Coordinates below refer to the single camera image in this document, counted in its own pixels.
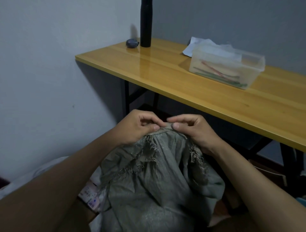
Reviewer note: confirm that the person's left hand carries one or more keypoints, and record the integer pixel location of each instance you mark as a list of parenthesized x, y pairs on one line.
[(136, 126)]

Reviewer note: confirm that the person's right hand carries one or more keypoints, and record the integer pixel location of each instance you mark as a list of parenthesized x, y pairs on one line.
[(200, 133)]

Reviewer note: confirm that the grey woven sack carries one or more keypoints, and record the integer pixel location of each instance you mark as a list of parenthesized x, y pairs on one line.
[(155, 191)]

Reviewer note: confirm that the cardboard boxes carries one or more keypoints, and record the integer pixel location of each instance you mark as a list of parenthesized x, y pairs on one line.
[(92, 198)]

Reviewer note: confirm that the white bag with red print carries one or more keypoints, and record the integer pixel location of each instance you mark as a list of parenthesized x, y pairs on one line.
[(47, 167)]

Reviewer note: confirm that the person's left forearm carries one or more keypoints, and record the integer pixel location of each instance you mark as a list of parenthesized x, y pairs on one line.
[(55, 191)]

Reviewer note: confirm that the person's right forearm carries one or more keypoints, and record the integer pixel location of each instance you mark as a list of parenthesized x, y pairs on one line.
[(258, 193)]

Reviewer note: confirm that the person's right leg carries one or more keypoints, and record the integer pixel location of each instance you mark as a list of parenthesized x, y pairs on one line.
[(222, 217)]

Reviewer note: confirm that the person's leg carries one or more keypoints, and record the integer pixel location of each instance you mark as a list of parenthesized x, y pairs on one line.
[(222, 217), (76, 220)]

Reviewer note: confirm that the person's left leg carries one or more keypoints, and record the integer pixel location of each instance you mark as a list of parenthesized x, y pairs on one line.
[(76, 220)]

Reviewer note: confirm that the black metal desk leg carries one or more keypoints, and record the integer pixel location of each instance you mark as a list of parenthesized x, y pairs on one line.
[(126, 98), (289, 167)]

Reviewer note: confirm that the yellow wooden desk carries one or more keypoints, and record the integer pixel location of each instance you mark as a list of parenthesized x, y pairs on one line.
[(167, 76)]

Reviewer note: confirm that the clear plastic box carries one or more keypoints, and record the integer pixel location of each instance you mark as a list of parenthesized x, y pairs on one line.
[(253, 74)]

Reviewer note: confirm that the small dark round case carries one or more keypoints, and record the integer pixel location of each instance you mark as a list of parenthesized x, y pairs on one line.
[(132, 43)]

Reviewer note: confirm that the white tissue sheet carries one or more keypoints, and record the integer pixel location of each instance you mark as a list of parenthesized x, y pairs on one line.
[(191, 46)]

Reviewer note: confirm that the black cylindrical bottle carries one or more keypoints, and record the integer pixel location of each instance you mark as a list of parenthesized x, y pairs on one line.
[(146, 24)]

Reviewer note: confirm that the blue plastic bucket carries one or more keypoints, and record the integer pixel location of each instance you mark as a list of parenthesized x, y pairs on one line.
[(301, 200)]

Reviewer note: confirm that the dark brown wooden door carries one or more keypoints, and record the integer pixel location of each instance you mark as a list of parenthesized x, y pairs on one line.
[(4, 182)]

